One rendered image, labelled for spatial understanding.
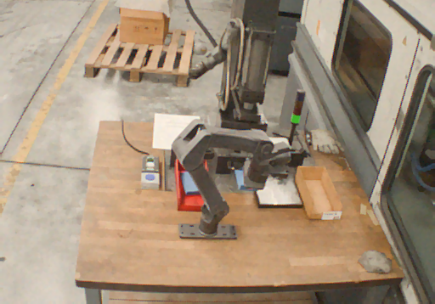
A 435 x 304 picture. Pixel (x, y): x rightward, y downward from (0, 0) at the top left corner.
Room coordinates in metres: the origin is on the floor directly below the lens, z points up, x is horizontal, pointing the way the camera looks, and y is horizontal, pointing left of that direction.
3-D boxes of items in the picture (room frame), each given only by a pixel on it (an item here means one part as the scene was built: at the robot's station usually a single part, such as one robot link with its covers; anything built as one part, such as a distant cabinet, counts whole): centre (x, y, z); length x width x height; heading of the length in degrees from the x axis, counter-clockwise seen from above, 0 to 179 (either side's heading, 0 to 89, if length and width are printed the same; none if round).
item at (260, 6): (1.85, -0.05, 1.44); 0.17 x 0.13 x 0.42; 11
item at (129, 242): (1.56, -0.07, 0.45); 1.12 x 0.99 x 0.90; 101
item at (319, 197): (1.58, -0.40, 0.93); 0.25 x 0.13 x 0.08; 11
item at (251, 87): (1.72, -0.07, 1.37); 0.11 x 0.09 x 0.30; 101
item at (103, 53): (4.80, 0.95, 0.07); 1.20 x 1.00 x 0.14; 4
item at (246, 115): (1.79, -0.05, 1.22); 0.26 x 0.18 x 0.30; 11
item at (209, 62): (1.98, 0.10, 1.25); 0.19 x 0.07 x 0.19; 101
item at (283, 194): (1.57, -0.23, 0.91); 0.17 x 0.16 x 0.02; 101
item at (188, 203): (1.53, 0.09, 0.93); 0.25 x 0.12 x 0.06; 11
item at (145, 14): (5.10, 1.01, 0.40); 0.67 x 0.60 x 0.50; 3
